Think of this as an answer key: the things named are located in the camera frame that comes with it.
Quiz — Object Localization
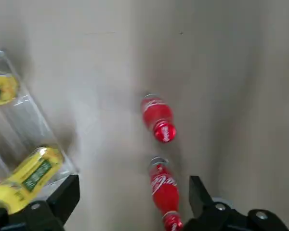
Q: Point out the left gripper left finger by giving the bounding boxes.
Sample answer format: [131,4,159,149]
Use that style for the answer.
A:
[0,174,80,231]

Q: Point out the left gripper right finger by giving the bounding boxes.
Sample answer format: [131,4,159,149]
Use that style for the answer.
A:
[183,175,289,231]

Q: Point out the red cola bottle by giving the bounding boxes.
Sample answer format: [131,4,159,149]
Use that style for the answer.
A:
[148,157,184,231]
[140,93,177,143]

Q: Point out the clear acrylic shelf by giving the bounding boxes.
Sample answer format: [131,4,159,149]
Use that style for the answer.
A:
[0,49,80,207]

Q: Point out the yellow drink bottle green label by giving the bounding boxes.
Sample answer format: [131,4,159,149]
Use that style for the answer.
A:
[0,146,65,214]
[0,69,20,107]

